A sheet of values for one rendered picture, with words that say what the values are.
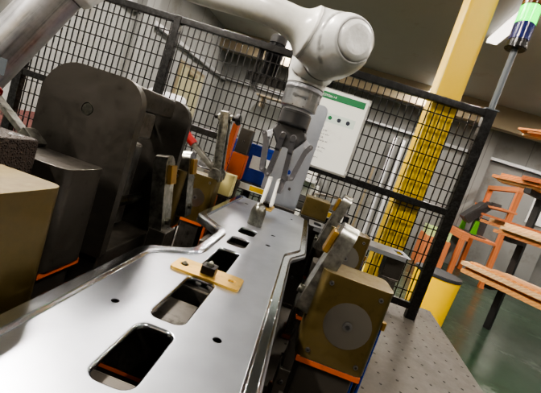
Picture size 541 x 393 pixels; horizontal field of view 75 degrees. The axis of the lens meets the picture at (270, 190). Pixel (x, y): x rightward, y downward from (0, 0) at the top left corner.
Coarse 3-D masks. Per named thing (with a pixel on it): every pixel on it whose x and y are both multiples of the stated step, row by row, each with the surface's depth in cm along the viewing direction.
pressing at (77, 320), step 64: (128, 256) 39; (192, 256) 46; (256, 256) 55; (0, 320) 23; (64, 320) 26; (128, 320) 28; (192, 320) 31; (256, 320) 35; (0, 384) 19; (64, 384) 20; (192, 384) 24; (256, 384) 26
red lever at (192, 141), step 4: (188, 136) 88; (192, 136) 88; (188, 140) 88; (192, 140) 88; (188, 144) 88; (192, 144) 88; (196, 144) 88; (196, 148) 88; (200, 148) 89; (196, 152) 88; (200, 152) 88; (200, 156) 88; (204, 156) 88; (204, 160) 88; (208, 160) 88; (208, 164) 88; (212, 164) 88; (212, 168) 88
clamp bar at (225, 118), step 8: (224, 112) 85; (224, 120) 86; (232, 120) 87; (240, 120) 86; (224, 128) 86; (224, 136) 86; (216, 144) 86; (224, 144) 86; (216, 152) 86; (224, 152) 89; (216, 160) 87; (224, 160) 89; (224, 168) 90
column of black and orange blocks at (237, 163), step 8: (240, 136) 116; (248, 136) 116; (240, 144) 116; (248, 144) 116; (240, 152) 116; (248, 152) 118; (232, 160) 117; (240, 160) 116; (232, 168) 117; (240, 168) 117; (240, 176) 117
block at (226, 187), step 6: (228, 174) 95; (222, 180) 95; (228, 180) 95; (234, 180) 96; (222, 186) 95; (228, 186) 95; (222, 192) 95; (228, 192) 95; (222, 198) 96; (228, 198) 96; (216, 204) 96
